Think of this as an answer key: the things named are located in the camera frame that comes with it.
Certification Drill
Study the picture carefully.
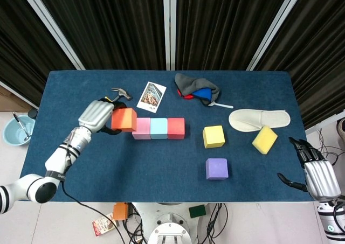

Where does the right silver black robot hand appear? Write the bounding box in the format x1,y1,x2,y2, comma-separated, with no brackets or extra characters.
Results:
277,136,342,201

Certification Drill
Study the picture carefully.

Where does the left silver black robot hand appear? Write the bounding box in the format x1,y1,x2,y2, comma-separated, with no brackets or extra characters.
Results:
78,97,128,136

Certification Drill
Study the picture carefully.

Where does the orange foam cube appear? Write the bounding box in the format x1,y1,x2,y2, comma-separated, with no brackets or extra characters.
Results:
111,108,137,133

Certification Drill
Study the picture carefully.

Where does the purple foam cube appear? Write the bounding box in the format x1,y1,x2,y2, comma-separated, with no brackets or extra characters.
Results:
205,158,229,180

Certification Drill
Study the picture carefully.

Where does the yellow foam cube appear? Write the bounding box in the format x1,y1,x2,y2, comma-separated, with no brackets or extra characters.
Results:
202,125,226,149

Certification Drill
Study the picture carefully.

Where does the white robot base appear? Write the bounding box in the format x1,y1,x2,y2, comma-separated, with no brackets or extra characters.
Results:
132,202,216,244

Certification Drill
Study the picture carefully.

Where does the pink foam cube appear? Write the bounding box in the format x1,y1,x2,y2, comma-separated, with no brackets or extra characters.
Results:
132,117,151,140

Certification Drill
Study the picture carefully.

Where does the white bordered photo card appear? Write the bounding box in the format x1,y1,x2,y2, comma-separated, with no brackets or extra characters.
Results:
136,81,167,113

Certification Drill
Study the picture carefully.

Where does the teal foam cube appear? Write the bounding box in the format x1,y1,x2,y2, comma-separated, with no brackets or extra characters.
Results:
150,117,169,140

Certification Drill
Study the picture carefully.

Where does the blue fabric table cover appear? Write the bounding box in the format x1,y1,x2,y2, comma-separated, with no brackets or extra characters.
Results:
20,70,315,203

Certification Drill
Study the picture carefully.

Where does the yellow green sponge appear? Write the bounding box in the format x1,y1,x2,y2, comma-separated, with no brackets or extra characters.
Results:
252,125,278,155

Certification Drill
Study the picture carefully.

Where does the red foam cube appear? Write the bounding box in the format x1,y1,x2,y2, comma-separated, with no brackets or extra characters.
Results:
167,117,186,140

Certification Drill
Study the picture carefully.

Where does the light blue bowl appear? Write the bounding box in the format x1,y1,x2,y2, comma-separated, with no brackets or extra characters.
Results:
3,114,36,147

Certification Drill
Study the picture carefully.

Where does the white shoe insole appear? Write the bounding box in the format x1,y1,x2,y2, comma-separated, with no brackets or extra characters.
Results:
229,109,291,133

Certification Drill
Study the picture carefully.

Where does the red disc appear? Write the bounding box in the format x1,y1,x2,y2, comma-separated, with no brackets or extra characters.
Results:
176,88,194,100

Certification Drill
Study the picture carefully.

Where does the black pleated curtain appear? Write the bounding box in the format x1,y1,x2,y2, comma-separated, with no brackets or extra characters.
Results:
254,0,345,130
32,0,165,71
0,0,78,107
175,0,293,71

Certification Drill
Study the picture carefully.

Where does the grey cloth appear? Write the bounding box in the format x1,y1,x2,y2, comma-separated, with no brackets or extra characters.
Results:
174,73,220,107

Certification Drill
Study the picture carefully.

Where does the orange box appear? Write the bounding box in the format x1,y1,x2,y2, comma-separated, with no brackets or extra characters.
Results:
113,203,130,221

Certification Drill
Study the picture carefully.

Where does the red white snack packet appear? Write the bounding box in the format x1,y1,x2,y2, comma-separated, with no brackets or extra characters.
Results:
92,213,119,238

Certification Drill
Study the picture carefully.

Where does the white plastic spoon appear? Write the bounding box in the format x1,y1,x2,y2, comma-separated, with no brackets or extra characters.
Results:
209,101,234,109

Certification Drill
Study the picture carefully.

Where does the dark green box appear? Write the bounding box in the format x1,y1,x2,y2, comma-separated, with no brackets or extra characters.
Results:
188,204,207,219

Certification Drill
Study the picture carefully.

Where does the black floor cable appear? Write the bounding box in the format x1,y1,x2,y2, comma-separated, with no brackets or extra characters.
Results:
314,128,345,172

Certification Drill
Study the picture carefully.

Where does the black handled claw hammer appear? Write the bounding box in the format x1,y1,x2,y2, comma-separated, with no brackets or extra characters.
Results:
103,87,133,103

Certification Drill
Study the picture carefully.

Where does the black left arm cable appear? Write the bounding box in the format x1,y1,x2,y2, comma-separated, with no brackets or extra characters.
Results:
60,182,127,244

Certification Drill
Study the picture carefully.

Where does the white partition post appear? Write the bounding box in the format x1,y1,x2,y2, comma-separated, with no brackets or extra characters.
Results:
246,0,300,72
16,0,86,71
162,0,177,71

